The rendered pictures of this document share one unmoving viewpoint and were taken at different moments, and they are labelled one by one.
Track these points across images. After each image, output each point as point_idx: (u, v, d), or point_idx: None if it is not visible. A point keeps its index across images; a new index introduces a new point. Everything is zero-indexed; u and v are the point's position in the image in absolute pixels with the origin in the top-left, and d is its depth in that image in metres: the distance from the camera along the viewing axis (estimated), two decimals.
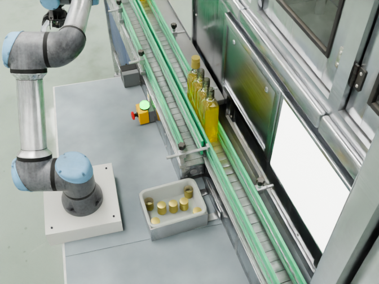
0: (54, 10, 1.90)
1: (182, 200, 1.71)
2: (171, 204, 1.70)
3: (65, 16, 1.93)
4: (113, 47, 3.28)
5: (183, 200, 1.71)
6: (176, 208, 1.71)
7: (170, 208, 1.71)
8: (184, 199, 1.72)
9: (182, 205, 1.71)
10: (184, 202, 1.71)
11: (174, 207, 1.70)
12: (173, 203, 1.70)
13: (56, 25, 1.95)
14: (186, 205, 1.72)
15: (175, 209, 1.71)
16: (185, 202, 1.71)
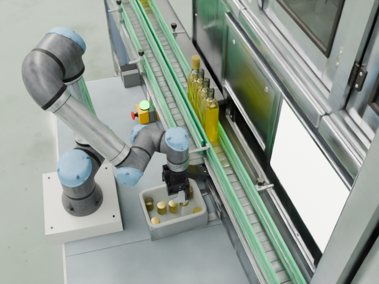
0: None
1: None
2: (171, 204, 1.70)
3: (173, 185, 1.56)
4: (113, 47, 3.28)
5: None
6: (176, 208, 1.71)
7: (170, 208, 1.71)
8: None
9: None
10: None
11: (174, 207, 1.70)
12: (173, 203, 1.70)
13: None
14: None
15: (175, 209, 1.71)
16: None
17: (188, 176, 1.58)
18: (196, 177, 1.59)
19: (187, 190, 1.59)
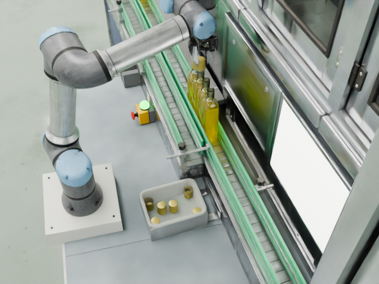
0: None
1: (201, 60, 1.68)
2: (171, 204, 1.70)
3: (215, 34, 1.56)
4: None
5: (201, 58, 1.68)
6: (176, 208, 1.71)
7: (170, 208, 1.71)
8: (198, 58, 1.69)
9: (205, 62, 1.69)
10: (202, 58, 1.69)
11: (174, 207, 1.70)
12: (173, 203, 1.70)
13: (205, 48, 1.58)
14: None
15: (175, 209, 1.71)
16: (203, 57, 1.69)
17: None
18: None
19: None
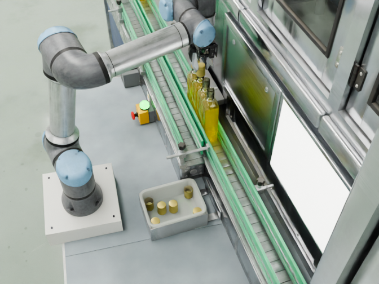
0: None
1: (200, 66, 1.70)
2: (171, 204, 1.70)
3: (215, 41, 1.59)
4: (113, 47, 3.28)
5: (201, 65, 1.70)
6: (176, 208, 1.71)
7: (170, 208, 1.71)
8: (198, 64, 1.71)
9: (205, 68, 1.71)
10: (202, 64, 1.71)
11: (174, 207, 1.70)
12: (173, 203, 1.70)
13: (205, 54, 1.60)
14: None
15: (175, 209, 1.71)
16: (203, 63, 1.71)
17: None
18: None
19: None
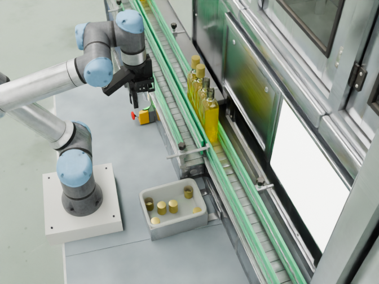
0: (144, 68, 1.41)
1: (200, 67, 1.70)
2: (171, 204, 1.70)
3: None
4: (113, 47, 3.28)
5: (201, 66, 1.71)
6: (176, 208, 1.71)
7: (170, 208, 1.71)
8: (198, 65, 1.71)
9: (205, 69, 1.71)
10: (202, 65, 1.71)
11: (174, 207, 1.70)
12: (173, 203, 1.70)
13: (148, 83, 1.46)
14: None
15: (175, 209, 1.71)
16: (203, 65, 1.71)
17: None
18: None
19: None
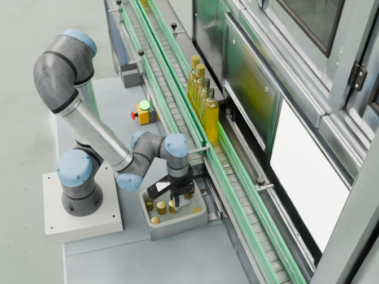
0: (185, 176, 1.59)
1: (200, 67, 1.70)
2: (171, 204, 1.70)
3: None
4: (113, 47, 3.28)
5: (201, 66, 1.71)
6: None
7: (170, 208, 1.71)
8: (198, 65, 1.71)
9: (205, 69, 1.71)
10: (202, 65, 1.71)
11: None
12: (173, 203, 1.70)
13: None
14: None
15: (175, 209, 1.71)
16: (203, 65, 1.71)
17: None
18: (160, 182, 1.62)
19: None
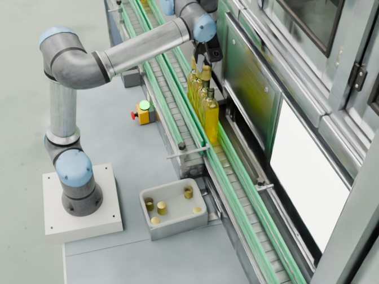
0: None
1: None
2: (208, 69, 1.64)
3: None
4: None
5: None
6: None
7: (210, 73, 1.65)
8: None
9: None
10: None
11: (211, 68, 1.66)
12: (207, 67, 1.65)
13: None
14: None
15: (210, 70, 1.67)
16: (203, 65, 1.71)
17: None
18: (206, 47, 1.53)
19: (194, 49, 1.57)
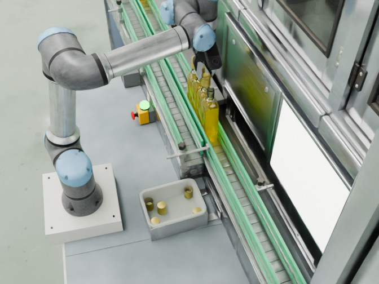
0: None
1: None
2: (208, 76, 1.67)
3: None
4: (113, 47, 3.28)
5: None
6: None
7: (210, 80, 1.68)
8: None
9: (205, 69, 1.71)
10: None
11: (210, 75, 1.68)
12: (206, 75, 1.67)
13: None
14: None
15: (210, 78, 1.69)
16: None
17: None
18: (205, 55, 1.55)
19: (194, 56, 1.60)
